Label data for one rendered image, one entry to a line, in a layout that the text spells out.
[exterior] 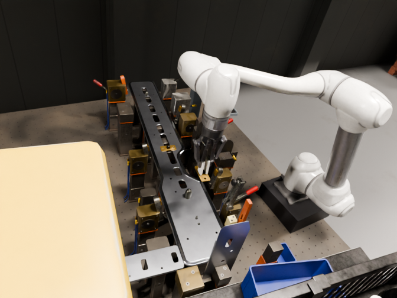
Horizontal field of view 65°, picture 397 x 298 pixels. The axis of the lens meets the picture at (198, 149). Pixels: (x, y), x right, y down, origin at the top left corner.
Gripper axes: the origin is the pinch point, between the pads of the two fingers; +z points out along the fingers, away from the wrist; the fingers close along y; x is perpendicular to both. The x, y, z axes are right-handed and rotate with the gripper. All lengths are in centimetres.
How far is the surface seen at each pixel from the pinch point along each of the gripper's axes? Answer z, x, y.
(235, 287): 26.0, 37.3, -2.5
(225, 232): -1.1, 30.2, 4.6
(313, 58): 88, -254, -290
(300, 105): 129, -200, -248
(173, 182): 29.0, -18.4, 3.5
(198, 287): 23.0, 34.6, 11.4
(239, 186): 9.4, 5.7, -15.5
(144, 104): 29, -85, 2
